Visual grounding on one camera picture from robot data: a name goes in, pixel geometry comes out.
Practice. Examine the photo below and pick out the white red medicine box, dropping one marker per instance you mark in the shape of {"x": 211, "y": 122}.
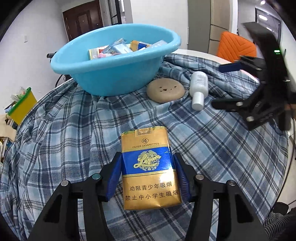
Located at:
{"x": 96, "y": 53}

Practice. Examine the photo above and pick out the yellow green bin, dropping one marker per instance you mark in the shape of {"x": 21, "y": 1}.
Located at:
{"x": 23, "y": 106}

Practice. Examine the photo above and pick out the grey gold refrigerator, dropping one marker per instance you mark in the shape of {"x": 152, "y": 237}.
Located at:
{"x": 207, "y": 20}

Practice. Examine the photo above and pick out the dark brown door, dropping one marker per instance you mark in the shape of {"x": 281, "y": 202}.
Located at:
{"x": 82, "y": 19}

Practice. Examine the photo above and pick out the beige plush toy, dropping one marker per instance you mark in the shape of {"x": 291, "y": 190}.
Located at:
{"x": 6, "y": 131}

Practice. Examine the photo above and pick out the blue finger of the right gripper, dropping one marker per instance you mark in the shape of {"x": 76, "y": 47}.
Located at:
{"x": 238, "y": 65}

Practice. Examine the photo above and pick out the light blue plastic basin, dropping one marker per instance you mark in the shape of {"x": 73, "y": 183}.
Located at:
{"x": 120, "y": 74}

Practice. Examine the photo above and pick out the yellow snack packet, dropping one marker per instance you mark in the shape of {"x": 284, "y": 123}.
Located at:
{"x": 137, "y": 45}

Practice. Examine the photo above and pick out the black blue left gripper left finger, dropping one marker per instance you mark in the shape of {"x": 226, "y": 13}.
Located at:
{"x": 59, "y": 217}

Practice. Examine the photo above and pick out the gold blue cigarette pack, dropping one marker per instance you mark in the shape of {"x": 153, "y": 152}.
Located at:
{"x": 149, "y": 176}

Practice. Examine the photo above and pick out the white small bottle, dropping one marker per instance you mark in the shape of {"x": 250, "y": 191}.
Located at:
{"x": 198, "y": 89}

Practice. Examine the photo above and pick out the blue patterned packet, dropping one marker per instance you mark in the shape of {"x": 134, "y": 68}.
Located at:
{"x": 109, "y": 47}

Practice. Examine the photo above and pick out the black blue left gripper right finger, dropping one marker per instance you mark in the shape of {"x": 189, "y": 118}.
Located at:
{"x": 237, "y": 220}

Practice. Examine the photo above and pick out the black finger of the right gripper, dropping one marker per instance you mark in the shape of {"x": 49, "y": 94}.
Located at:
{"x": 231, "y": 105}

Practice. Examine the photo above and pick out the blue plaid cloth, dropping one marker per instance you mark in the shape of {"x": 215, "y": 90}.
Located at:
{"x": 70, "y": 134}

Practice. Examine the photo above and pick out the light blue tissue pack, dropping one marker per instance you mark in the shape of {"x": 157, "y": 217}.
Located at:
{"x": 121, "y": 49}

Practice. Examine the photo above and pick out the black scooter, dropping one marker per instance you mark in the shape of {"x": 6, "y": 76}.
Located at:
{"x": 57, "y": 67}

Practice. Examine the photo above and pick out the orange chair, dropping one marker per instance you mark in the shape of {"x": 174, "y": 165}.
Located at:
{"x": 232, "y": 47}

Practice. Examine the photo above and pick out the white wall switch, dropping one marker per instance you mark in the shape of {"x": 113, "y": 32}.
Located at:
{"x": 25, "y": 39}

